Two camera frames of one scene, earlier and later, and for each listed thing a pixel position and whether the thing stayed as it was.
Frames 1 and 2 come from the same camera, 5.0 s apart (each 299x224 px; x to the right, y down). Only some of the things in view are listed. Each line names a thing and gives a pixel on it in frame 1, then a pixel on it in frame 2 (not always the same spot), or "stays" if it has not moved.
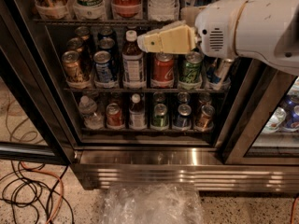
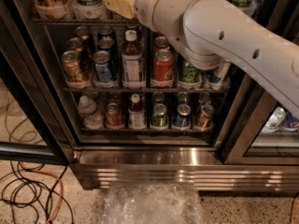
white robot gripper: [217, 27] → [146, 4]
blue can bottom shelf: [183, 118] stays
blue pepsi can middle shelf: [103, 66] stays
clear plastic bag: [151, 203] stays
